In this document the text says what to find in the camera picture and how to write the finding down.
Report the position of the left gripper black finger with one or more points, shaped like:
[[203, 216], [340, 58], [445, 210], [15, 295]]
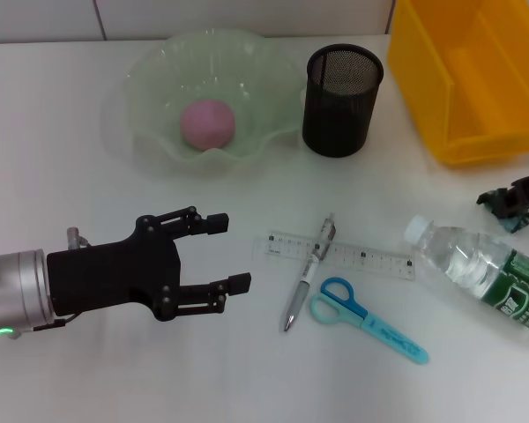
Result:
[[240, 283], [218, 223]]

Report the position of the green glass fruit bowl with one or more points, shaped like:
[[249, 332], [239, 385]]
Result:
[[211, 66]]

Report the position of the grey white ballpoint pen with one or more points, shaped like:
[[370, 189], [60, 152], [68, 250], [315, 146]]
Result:
[[307, 269]]

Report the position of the blue turquoise scissors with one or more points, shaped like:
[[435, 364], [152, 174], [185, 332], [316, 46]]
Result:
[[379, 328]]

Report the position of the pink peach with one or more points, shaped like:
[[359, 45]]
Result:
[[207, 125]]

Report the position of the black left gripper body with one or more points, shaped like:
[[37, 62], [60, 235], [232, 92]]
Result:
[[110, 277]]

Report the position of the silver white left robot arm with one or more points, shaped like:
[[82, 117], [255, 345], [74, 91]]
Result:
[[13, 295]]

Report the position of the left gripper silver plug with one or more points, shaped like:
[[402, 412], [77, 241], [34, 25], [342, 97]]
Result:
[[74, 237]]

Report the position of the yellow plastic bin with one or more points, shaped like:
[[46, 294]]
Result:
[[489, 88]]

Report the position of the black mesh pen holder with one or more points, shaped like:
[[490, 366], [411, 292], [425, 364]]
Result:
[[335, 119]]

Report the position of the clear water bottle green label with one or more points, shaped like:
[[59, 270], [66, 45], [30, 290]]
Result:
[[467, 264]]

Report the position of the clear plastic ruler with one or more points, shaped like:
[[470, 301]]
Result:
[[372, 259]]

